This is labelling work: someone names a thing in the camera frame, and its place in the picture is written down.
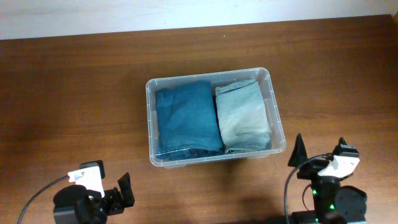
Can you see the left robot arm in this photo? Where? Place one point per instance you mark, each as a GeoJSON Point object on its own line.
{"type": "Point", "coordinates": [66, 207]}

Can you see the dark blue jeans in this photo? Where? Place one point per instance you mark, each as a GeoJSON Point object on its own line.
{"type": "Point", "coordinates": [187, 122]}

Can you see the light blue jeans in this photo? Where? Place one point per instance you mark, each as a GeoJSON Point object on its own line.
{"type": "Point", "coordinates": [242, 117]}

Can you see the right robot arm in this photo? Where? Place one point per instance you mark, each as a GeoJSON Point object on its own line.
{"type": "Point", "coordinates": [333, 203]}

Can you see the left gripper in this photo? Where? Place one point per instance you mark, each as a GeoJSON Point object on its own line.
{"type": "Point", "coordinates": [115, 197]}

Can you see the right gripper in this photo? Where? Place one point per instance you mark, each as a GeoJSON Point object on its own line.
{"type": "Point", "coordinates": [311, 168]}

